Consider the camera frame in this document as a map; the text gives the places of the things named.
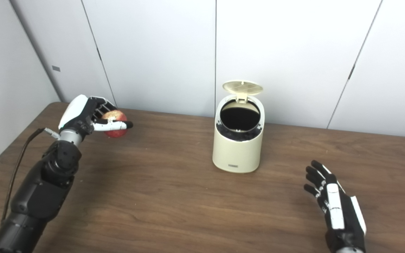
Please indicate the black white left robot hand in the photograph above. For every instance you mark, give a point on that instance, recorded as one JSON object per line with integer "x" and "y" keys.
{"x": 77, "y": 114}

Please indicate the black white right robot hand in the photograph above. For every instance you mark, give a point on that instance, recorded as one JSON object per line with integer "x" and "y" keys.
{"x": 343, "y": 218}

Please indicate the red apple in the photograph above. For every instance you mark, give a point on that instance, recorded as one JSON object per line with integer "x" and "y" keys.
{"x": 116, "y": 115}

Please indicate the round cream bin lid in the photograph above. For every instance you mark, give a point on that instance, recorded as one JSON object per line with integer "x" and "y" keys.
{"x": 243, "y": 87}

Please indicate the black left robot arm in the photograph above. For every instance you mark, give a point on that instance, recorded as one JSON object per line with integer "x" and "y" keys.
{"x": 40, "y": 193}

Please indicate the cream-colored bin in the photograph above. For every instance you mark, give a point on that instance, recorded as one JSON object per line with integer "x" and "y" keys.
{"x": 237, "y": 153}

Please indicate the small grey wall label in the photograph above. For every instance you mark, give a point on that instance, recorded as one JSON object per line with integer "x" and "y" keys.
{"x": 56, "y": 68}

